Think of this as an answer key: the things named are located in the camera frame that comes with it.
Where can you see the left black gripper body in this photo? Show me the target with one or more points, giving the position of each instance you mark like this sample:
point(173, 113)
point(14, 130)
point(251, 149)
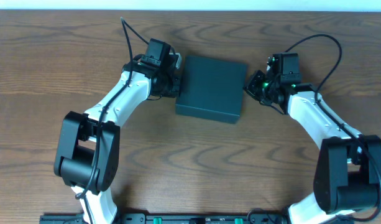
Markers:
point(175, 86)

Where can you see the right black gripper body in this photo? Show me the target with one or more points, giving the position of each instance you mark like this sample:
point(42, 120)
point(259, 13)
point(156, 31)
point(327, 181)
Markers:
point(254, 84)

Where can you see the dark green box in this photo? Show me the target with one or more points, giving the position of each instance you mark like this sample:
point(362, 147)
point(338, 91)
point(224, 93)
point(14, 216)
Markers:
point(211, 89)

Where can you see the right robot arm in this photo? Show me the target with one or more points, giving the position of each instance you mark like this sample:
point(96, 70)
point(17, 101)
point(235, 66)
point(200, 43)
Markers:
point(347, 180)

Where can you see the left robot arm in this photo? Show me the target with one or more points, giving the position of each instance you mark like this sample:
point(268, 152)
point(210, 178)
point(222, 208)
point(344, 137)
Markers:
point(88, 149)

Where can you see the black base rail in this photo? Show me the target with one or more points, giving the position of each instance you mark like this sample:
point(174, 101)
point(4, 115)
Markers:
point(253, 218)

